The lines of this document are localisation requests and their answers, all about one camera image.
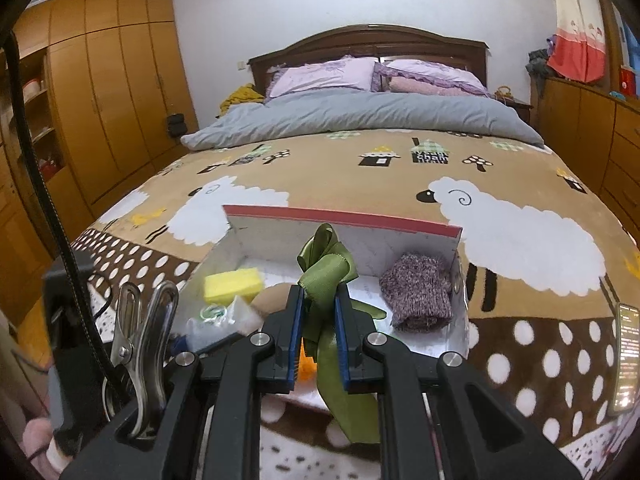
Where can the green and white sock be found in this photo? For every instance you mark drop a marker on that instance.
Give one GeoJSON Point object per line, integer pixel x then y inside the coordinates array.
{"type": "Point", "coordinates": [214, 312]}

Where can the yellow sponge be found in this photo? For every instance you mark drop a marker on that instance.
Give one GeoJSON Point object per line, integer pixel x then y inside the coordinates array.
{"type": "Point", "coordinates": [232, 285]}

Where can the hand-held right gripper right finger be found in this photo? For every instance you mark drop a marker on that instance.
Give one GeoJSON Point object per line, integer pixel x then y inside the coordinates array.
{"type": "Point", "coordinates": [342, 330]}

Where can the black smartphone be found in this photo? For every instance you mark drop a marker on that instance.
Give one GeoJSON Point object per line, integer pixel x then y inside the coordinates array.
{"type": "Point", "coordinates": [627, 360]}

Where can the beige soft toy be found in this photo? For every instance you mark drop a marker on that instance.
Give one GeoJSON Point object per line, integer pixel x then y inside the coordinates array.
{"type": "Point", "coordinates": [272, 300]}

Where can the orange cloth flower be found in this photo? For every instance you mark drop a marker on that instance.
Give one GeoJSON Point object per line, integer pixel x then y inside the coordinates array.
{"type": "Point", "coordinates": [307, 360]}

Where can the person's left forearm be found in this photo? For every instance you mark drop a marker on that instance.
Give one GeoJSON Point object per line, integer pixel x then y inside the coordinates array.
{"type": "Point", "coordinates": [40, 440]}

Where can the pink pillow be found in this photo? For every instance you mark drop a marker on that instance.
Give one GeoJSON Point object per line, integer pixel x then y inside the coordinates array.
{"type": "Point", "coordinates": [415, 86]}

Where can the plain purple pillow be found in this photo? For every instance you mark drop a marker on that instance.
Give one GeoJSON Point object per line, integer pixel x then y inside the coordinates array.
{"type": "Point", "coordinates": [320, 77]}

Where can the white and red curtain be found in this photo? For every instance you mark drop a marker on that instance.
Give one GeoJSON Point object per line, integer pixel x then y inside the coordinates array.
{"type": "Point", "coordinates": [575, 35]}

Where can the grey purple knitted sock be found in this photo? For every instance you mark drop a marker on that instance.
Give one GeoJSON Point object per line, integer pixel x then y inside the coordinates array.
{"type": "Point", "coordinates": [417, 290]}

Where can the wooden wardrobe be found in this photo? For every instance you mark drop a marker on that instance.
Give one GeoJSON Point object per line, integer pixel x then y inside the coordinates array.
{"type": "Point", "coordinates": [115, 100]}

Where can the black bag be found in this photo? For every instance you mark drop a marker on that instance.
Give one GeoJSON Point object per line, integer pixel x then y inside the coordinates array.
{"type": "Point", "coordinates": [176, 126]}

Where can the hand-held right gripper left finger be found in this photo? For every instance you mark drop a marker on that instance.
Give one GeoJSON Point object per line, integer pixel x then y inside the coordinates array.
{"type": "Point", "coordinates": [296, 320]}

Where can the window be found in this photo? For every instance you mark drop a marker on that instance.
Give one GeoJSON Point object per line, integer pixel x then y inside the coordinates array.
{"type": "Point", "coordinates": [627, 40]}

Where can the grey duvet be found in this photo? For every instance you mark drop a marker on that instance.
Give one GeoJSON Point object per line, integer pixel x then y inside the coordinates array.
{"type": "Point", "coordinates": [360, 115]}

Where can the purple lace-edged pillow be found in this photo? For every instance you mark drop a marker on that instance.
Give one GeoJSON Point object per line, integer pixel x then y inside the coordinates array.
{"type": "Point", "coordinates": [440, 72]}

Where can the red box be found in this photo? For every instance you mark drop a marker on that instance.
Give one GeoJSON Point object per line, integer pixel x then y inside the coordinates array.
{"type": "Point", "coordinates": [628, 81]}

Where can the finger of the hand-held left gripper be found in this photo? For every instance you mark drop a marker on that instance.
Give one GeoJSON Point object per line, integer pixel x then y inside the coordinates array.
{"type": "Point", "coordinates": [181, 346]}

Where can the dark clothes pile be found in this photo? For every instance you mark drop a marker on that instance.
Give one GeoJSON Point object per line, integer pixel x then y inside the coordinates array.
{"type": "Point", "coordinates": [537, 65]}

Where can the small wicker basket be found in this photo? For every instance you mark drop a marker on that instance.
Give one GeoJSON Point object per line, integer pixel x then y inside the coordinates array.
{"type": "Point", "coordinates": [505, 93]}

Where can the wooden nightstand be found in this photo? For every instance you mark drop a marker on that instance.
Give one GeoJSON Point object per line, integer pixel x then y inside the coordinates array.
{"type": "Point", "coordinates": [520, 109]}

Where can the wooden dresser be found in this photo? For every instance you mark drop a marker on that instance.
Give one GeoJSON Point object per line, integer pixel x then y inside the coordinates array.
{"type": "Point", "coordinates": [585, 135]}

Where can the yellow cloth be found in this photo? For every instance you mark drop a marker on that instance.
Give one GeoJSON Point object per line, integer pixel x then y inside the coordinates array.
{"type": "Point", "coordinates": [240, 97]}

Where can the metal spring clip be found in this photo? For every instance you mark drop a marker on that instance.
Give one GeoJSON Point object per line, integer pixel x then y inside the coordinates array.
{"type": "Point", "coordinates": [150, 340]}

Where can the red pot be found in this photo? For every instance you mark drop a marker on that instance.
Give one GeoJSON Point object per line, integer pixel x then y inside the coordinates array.
{"type": "Point", "coordinates": [47, 169]}

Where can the pink cardboard box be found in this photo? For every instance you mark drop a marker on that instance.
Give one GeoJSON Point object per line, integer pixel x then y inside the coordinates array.
{"type": "Point", "coordinates": [270, 245]}

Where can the green ribbon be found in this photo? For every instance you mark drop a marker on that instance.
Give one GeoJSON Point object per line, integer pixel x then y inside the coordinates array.
{"type": "Point", "coordinates": [325, 275]}

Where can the clear plastic bag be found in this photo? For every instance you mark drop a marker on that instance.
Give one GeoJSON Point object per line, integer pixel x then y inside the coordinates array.
{"type": "Point", "coordinates": [235, 325]}

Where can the sheep printed blanket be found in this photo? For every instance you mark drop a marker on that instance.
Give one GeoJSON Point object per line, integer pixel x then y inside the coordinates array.
{"type": "Point", "coordinates": [525, 240]}

